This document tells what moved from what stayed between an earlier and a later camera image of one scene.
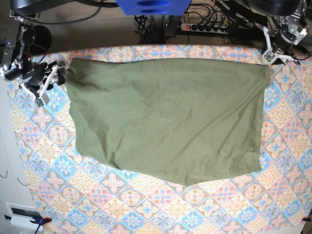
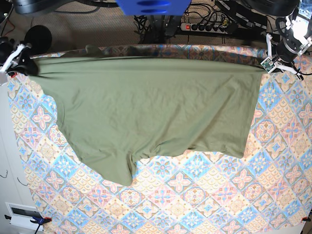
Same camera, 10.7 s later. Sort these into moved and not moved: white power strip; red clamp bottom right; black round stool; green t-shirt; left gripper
Moved: left gripper; green t-shirt
Not moved: red clamp bottom right; black round stool; white power strip
